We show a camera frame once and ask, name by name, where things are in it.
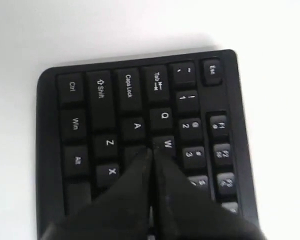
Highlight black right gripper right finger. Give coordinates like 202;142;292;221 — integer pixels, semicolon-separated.
153;147;266;240

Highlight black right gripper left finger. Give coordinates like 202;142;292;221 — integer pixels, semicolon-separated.
41;148;153;240

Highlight black acer keyboard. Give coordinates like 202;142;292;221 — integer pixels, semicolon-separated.
35;49;259;238

